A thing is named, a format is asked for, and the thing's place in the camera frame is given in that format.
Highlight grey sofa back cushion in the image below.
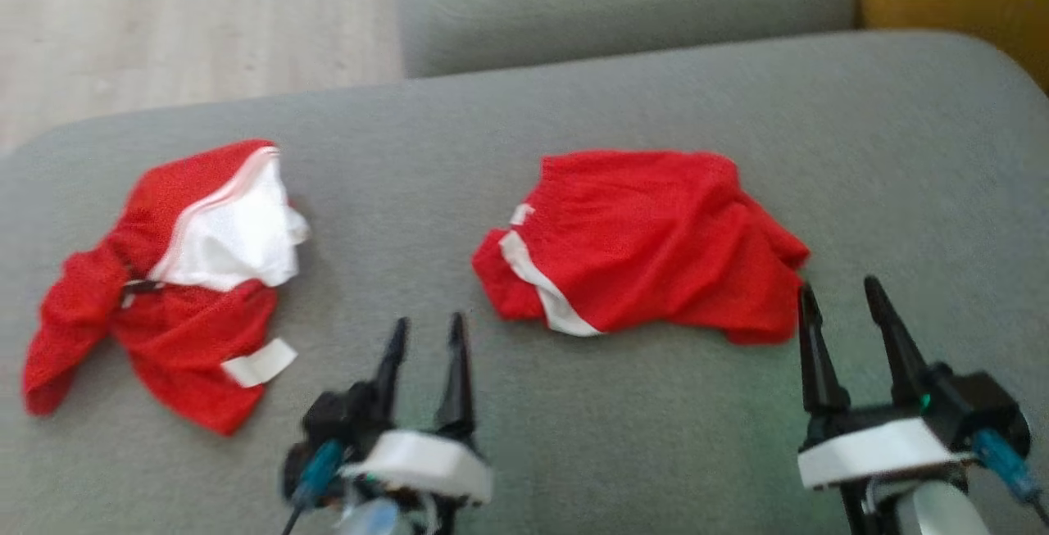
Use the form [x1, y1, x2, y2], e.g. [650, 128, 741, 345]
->
[396, 0, 859, 79]

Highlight blue right camera cable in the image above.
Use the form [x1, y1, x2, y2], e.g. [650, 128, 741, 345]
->
[973, 428, 1049, 529]

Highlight red shorts with white stripe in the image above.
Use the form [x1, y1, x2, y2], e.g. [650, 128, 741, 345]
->
[470, 149, 812, 347]

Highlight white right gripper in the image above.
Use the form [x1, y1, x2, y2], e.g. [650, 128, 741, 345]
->
[797, 275, 976, 493]

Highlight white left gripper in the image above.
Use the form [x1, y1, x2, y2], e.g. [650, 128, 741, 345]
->
[338, 314, 494, 521]

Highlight grey sofa seat cushion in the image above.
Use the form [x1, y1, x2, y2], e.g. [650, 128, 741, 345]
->
[0, 29, 1049, 535]

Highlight red shirt with white sleeves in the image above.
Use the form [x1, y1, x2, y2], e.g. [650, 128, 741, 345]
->
[22, 138, 313, 438]

